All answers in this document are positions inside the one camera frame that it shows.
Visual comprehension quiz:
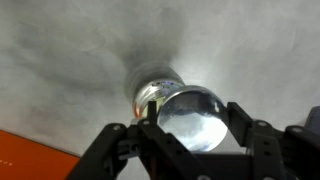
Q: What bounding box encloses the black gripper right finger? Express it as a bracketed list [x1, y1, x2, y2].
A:
[228, 101, 320, 180]

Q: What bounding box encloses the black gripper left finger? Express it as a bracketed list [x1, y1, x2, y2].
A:
[66, 100, 214, 180]

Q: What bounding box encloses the silver candle tin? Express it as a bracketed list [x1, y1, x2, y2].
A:
[124, 64, 186, 120]

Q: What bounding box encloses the dark blue cloth placemat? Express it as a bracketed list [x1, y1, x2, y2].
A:
[304, 105, 320, 134]

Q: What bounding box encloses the orange cardboard box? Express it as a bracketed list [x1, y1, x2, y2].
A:
[0, 129, 81, 180]

